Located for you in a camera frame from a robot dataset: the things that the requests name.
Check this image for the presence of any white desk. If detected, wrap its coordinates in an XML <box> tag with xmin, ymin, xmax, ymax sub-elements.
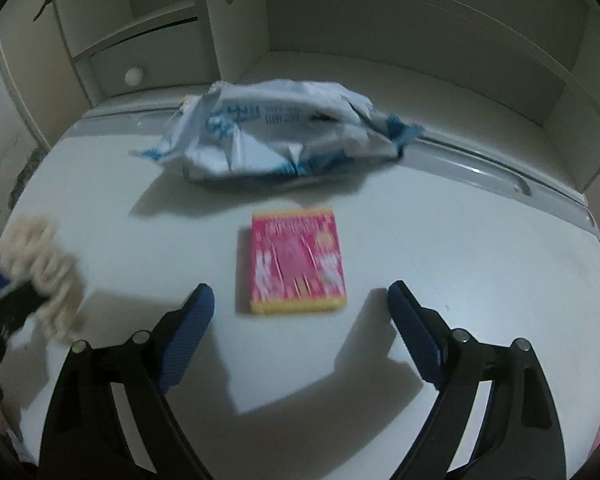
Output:
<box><xmin>0</xmin><ymin>92</ymin><xmax>600</xmax><ymax>471</ymax></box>

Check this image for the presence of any white drawer with round knob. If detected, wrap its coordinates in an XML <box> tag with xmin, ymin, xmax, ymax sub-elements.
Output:
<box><xmin>87</xmin><ymin>35</ymin><xmax>209</xmax><ymax>107</ymax></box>

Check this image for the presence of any pink and yellow box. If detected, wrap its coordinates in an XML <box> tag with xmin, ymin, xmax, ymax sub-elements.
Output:
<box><xmin>237</xmin><ymin>208</ymin><xmax>349</xmax><ymax>317</ymax></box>

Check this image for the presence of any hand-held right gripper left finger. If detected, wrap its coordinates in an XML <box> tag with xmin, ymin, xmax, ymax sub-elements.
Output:
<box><xmin>39</xmin><ymin>282</ymin><xmax>216</xmax><ymax>480</ymax></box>

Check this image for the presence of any large blue white plastic bag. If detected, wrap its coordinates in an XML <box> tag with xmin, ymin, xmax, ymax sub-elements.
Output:
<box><xmin>129</xmin><ymin>79</ymin><xmax>427</xmax><ymax>185</ymax></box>

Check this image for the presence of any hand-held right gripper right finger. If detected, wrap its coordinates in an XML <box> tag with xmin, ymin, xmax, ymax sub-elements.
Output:
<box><xmin>386</xmin><ymin>280</ymin><xmax>566</xmax><ymax>480</ymax></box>

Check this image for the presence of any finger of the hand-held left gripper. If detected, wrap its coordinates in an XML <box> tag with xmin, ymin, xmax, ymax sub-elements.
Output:
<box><xmin>0</xmin><ymin>260</ymin><xmax>48</xmax><ymax>341</ymax></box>

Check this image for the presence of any white desk shelf unit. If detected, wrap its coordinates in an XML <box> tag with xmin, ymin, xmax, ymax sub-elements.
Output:
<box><xmin>47</xmin><ymin>0</ymin><xmax>600</xmax><ymax>193</ymax></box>

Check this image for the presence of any beige paper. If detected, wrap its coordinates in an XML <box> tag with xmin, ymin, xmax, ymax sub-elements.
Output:
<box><xmin>2</xmin><ymin>215</ymin><xmax>87</xmax><ymax>346</ymax></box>

